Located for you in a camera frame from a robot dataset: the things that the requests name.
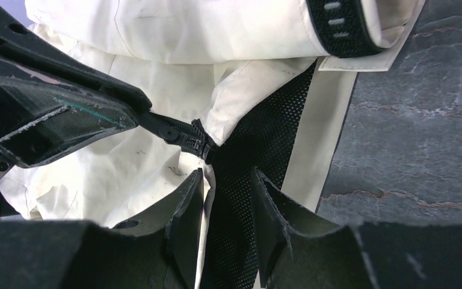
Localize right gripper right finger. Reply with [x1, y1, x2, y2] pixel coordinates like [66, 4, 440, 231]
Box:
[251, 168, 462, 288]

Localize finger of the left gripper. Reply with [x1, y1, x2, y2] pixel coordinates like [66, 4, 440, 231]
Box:
[0, 6, 152, 113]
[0, 57, 138, 167]

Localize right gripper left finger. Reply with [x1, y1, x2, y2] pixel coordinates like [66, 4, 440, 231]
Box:
[0, 169, 204, 288]

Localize cream zip jacket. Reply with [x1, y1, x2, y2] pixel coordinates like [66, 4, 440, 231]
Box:
[0, 1, 424, 288]

